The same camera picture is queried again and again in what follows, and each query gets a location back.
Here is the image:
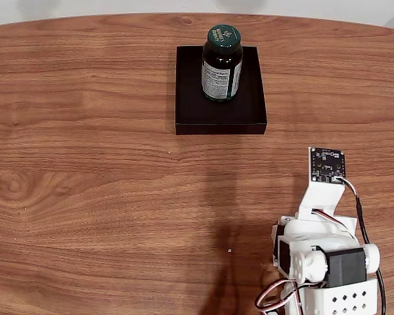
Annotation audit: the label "black shallow box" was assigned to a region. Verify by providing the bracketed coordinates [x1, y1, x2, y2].
[175, 45, 268, 136]

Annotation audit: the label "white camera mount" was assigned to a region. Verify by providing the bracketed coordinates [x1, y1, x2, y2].
[296, 147, 348, 224]

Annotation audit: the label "dark green pill bottle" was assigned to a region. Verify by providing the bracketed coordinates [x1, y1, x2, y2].
[200, 24, 244, 103]

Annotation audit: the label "black camera cable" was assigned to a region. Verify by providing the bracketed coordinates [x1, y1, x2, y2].
[334, 177, 387, 315]

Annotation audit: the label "tri-colour servo wire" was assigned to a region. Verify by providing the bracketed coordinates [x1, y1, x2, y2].
[255, 278, 316, 312]
[311, 209, 362, 243]

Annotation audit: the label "black camera circuit board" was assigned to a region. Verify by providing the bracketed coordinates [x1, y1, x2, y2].
[309, 147, 347, 183]

